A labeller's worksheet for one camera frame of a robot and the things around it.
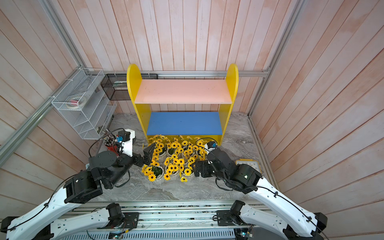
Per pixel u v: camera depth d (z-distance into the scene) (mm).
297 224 393
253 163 909
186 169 779
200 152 850
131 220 733
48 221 405
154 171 814
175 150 856
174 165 765
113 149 906
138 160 513
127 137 475
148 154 521
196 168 591
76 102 735
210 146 599
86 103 750
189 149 837
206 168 583
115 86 885
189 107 1221
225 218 731
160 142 878
